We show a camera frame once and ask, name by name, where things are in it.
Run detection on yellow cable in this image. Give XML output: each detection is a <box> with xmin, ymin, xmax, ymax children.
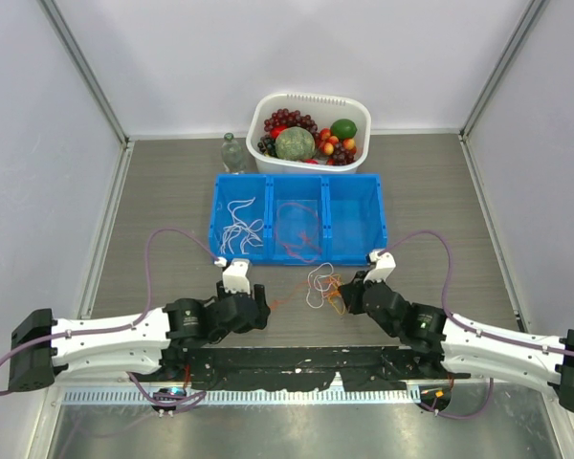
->
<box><xmin>322</xmin><ymin>273</ymin><xmax>348</xmax><ymax>315</ymax></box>

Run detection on red grape bunch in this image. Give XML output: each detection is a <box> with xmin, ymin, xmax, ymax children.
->
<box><xmin>263</xmin><ymin>108</ymin><xmax>319</xmax><ymax>135</ymax></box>

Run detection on white slotted cable duct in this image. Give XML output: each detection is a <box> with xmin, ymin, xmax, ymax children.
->
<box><xmin>61</xmin><ymin>385</ymin><xmax>420</xmax><ymax>405</ymax></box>

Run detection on dark grape bunch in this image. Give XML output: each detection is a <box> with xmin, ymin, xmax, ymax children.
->
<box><xmin>257</xmin><ymin>135</ymin><xmax>277</xmax><ymax>158</ymax></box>

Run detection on orange cable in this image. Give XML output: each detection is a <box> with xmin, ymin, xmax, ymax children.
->
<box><xmin>275</xmin><ymin>201</ymin><xmax>325</xmax><ymax>264</ymax></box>
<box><xmin>269</xmin><ymin>281</ymin><xmax>317</xmax><ymax>310</ymax></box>

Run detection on left blue bin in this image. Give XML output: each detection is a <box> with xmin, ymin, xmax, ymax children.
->
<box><xmin>208</xmin><ymin>174</ymin><xmax>270</xmax><ymax>264</ymax></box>

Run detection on green mango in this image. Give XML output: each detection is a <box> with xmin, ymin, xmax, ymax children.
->
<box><xmin>330</xmin><ymin>119</ymin><xmax>358</xmax><ymax>141</ymax></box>

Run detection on clear glass bottle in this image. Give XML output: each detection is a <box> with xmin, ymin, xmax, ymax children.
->
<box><xmin>221</xmin><ymin>133</ymin><xmax>246</xmax><ymax>174</ymax></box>

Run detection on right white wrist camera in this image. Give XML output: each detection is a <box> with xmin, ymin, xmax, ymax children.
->
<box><xmin>364</xmin><ymin>249</ymin><xmax>396</xmax><ymax>283</ymax></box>

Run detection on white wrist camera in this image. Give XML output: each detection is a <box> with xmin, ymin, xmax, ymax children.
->
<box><xmin>214</xmin><ymin>256</ymin><xmax>252</xmax><ymax>294</ymax></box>
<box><xmin>364</xmin><ymin>249</ymin><xmax>396</xmax><ymax>283</ymax></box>

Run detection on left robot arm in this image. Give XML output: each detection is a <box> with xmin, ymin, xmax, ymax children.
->
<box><xmin>8</xmin><ymin>283</ymin><xmax>271</xmax><ymax>392</ymax></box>

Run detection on green melon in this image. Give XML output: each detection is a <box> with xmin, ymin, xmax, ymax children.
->
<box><xmin>276</xmin><ymin>127</ymin><xmax>316</xmax><ymax>161</ymax></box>

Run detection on red yellow peaches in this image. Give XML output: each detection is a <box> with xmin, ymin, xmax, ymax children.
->
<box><xmin>316</xmin><ymin>128</ymin><xmax>357</xmax><ymax>166</ymax></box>

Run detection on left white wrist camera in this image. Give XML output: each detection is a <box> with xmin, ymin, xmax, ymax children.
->
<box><xmin>214</xmin><ymin>256</ymin><xmax>252</xmax><ymax>294</ymax></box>

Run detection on right blue bin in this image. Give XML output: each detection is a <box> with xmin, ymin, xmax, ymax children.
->
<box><xmin>323</xmin><ymin>174</ymin><xmax>388</xmax><ymax>266</ymax></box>

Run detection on white plastic basket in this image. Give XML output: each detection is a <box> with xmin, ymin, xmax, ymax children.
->
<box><xmin>246</xmin><ymin>92</ymin><xmax>371</xmax><ymax>174</ymax></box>

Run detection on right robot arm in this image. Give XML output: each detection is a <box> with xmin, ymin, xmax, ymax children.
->
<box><xmin>339</xmin><ymin>271</ymin><xmax>574</xmax><ymax>413</ymax></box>

